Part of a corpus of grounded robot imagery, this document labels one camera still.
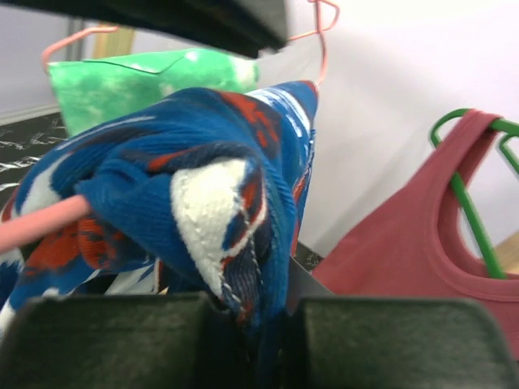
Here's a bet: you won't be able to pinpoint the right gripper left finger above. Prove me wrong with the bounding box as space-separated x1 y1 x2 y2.
1 293 247 389

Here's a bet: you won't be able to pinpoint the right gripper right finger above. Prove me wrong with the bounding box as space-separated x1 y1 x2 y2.
281 297 518 389

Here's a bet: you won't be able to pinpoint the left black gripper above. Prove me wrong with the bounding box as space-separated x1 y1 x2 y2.
1 0 288 58

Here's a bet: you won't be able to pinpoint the blue red white trousers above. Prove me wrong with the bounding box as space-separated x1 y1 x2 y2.
1 80 319 388

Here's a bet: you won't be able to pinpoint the pink wire hanger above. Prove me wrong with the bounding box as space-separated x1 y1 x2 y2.
1 1 341 253
41 25 118 75

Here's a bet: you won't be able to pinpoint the green tie-dye trousers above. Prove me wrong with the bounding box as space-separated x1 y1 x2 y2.
47 49 260 136

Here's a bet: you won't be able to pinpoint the green plastic hanger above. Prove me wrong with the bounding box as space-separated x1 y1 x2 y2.
429 108 518 279

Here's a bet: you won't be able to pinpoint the maroon tank top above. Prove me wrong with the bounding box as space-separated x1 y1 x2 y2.
312 109 518 355

